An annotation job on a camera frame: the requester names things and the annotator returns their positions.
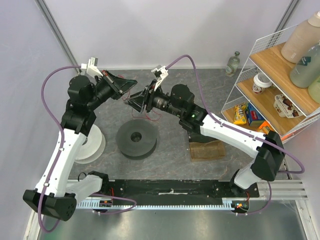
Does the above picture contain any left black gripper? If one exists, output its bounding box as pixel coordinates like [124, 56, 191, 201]
[86, 69, 137, 110]

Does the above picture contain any red wire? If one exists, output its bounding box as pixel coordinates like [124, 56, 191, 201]
[117, 74, 163, 122]

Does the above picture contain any dark grey cable spool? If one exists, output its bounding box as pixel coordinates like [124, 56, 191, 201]
[115, 119, 158, 160]

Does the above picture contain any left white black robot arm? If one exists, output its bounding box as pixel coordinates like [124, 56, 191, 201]
[22, 70, 137, 222]

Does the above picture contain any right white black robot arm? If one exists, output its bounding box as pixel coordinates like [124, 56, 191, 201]
[125, 83, 285, 197]

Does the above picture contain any glass bottle green cap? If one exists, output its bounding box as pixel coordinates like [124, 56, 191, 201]
[225, 51, 240, 77]

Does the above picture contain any yellow candy bag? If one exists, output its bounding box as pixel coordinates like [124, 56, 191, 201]
[233, 104, 247, 125]

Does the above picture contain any blue snack box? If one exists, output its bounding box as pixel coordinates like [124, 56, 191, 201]
[245, 102, 265, 127]

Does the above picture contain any white paper cup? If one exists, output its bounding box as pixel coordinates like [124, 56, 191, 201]
[252, 72, 273, 94]

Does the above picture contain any orange snack box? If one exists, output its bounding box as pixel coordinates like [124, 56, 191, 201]
[257, 120, 275, 135]

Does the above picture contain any white pudding cup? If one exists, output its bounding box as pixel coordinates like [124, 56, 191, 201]
[273, 94, 303, 119]

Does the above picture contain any green liquid bottle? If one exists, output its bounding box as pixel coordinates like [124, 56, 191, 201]
[289, 42, 320, 89]

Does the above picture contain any light green bottle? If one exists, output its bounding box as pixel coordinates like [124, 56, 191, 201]
[308, 77, 320, 104]

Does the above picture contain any beige plastic bottle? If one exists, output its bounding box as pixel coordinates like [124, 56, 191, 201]
[281, 11, 320, 64]

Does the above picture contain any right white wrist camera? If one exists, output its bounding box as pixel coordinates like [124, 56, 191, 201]
[151, 65, 169, 91]

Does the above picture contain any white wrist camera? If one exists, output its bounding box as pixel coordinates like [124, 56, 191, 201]
[151, 65, 169, 91]
[80, 56, 103, 78]

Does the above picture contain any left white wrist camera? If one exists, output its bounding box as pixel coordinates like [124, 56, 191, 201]
[80, 56, 103, 78]

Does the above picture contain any white cable spool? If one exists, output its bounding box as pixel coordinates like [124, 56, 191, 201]
[75, 124, 106, 164]

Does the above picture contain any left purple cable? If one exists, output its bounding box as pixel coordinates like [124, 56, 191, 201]
[37, 64, 83, 233]

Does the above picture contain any purple cable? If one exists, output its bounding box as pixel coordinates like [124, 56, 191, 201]
[37, 64, 83, 233]
[166, 54, 306, 174]

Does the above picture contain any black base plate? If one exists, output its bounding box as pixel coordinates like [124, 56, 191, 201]
[99, 179, 260, 199]

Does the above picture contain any blue grey cable duct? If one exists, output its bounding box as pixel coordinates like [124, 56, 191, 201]
[76, 197, 247, 211]

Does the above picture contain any white wire shelf rack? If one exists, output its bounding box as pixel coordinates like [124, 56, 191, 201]
[221, 26, 320, 143]

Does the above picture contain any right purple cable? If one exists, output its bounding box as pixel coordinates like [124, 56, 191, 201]
[166, 54, 306, 174]

